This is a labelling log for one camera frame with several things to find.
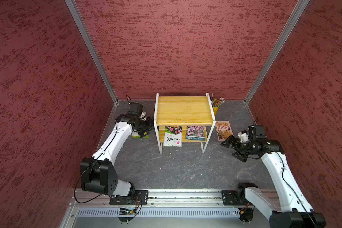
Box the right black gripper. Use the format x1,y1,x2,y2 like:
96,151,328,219
220,135,257,161

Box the green white seed bag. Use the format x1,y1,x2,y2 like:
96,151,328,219
132,132,149,139

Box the orange shop picture book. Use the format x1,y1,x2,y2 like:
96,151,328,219
215,121,233,141

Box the white sunflower seed bag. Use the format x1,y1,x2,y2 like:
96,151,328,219
163,125,182,147

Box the pink flower seed bag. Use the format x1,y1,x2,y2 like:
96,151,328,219
185,125,206,141

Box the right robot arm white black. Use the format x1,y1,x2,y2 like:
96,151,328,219
221,135,326,228

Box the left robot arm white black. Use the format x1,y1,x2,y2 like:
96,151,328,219
79,115,154,198

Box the yellow metal pencil cup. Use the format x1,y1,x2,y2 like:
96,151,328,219
212,103,220,115

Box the coloured pencils bunch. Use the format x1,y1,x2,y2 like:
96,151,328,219
211,94,226,108

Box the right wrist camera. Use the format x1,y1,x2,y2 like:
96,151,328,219
237,124,268,143

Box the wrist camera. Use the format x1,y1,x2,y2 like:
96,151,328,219
237,124,268,143
127,102,147,119

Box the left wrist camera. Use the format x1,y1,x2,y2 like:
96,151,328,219
127,102,147,119

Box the wooden shelf white metal frame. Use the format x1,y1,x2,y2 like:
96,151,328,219
154,93,216,153

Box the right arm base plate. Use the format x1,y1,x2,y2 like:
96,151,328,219
221,190,247,206

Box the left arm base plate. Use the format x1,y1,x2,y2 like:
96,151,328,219
109,190,149,206

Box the aluminium rail frame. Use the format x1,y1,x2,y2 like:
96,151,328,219
60,189,280,228

